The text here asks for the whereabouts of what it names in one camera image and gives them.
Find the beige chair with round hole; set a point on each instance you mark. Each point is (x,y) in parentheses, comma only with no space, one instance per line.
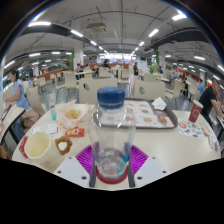
(96,90)
(150,90)

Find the person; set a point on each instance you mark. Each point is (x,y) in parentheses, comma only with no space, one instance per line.
(19,91)
(80,70)
(200,87)
(136,68)
(208,100)
(184,87)

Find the ceiling air conditioner unit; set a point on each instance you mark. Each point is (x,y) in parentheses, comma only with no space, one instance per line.
(96,27)

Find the crumpled food wrapper with fries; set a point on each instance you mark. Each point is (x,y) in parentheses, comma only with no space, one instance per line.
(74,115)

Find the clear bottle with blue cap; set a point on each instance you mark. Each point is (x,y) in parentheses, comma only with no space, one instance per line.
(111,126)

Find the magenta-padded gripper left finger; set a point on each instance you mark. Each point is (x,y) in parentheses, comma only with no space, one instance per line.
(85,160)

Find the red paper cup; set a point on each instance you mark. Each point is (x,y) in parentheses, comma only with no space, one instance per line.
(195,111)

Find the red flat paper packet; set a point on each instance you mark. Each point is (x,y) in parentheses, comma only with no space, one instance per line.
(23,146)

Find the white crumpled napkin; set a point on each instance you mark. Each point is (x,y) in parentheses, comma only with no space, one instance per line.
(159,103)

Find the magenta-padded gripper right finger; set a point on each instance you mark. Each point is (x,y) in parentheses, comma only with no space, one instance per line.
(141,161)

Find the ceiling strip lights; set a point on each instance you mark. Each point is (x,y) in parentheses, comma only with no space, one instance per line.
(40,24)

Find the neighbouring white dining table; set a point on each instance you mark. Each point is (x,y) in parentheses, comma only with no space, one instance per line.
(220,123)
(10,118)

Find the white printed paper card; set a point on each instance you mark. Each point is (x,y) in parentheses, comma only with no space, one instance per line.
(50,127)

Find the beige dining chairs group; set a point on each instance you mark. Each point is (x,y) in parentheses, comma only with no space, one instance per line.
(70,80)

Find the small bottle with teal liquid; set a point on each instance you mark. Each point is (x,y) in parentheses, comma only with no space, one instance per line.
(53,114)

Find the red ketchup packet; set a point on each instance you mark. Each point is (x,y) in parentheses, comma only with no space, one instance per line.
(75,132)

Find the pink beige bag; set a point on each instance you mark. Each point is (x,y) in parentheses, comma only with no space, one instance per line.
(30,117)

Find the dark tray with printed liner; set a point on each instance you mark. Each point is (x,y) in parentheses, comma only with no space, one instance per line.
(150,119)

